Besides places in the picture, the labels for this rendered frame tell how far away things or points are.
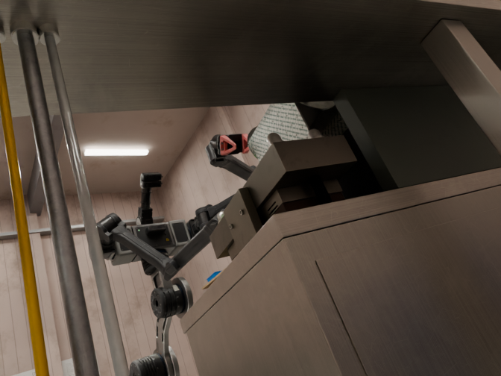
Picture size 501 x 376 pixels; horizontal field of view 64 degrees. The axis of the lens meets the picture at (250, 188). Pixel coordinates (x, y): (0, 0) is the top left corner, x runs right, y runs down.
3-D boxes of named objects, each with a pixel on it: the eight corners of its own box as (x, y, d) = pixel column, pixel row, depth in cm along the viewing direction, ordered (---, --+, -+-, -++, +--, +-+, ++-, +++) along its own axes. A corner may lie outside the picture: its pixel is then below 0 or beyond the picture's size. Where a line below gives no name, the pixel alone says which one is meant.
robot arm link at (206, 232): (161, 267, 159) (179, 251, 167) (171, 277, 159) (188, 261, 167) (209, 219, 129) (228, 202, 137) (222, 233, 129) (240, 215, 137)
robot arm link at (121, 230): (171, 289, 164) (187, 274, 172) (175, 269, 156) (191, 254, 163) (92, 233, 176) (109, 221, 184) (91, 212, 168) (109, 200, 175)
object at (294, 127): (285, 217, 106) (259, 159, 113) (330, 169, 87) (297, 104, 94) (283, 218, 106) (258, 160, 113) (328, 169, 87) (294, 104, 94)
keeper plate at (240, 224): (249, 257, 82) (231, 210, 87) (268, 237, 74) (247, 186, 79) (238, 259, 81) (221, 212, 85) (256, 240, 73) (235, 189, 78)
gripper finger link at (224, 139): (229, 157, 130) (218, 155, 138) (249, 155, 133) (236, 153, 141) (229, 136, 128) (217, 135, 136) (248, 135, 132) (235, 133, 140)
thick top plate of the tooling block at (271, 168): (272, 245, 105) (263, 224, 108) (358, 160, 74) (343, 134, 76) (216, 259, 98) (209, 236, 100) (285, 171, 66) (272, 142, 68)
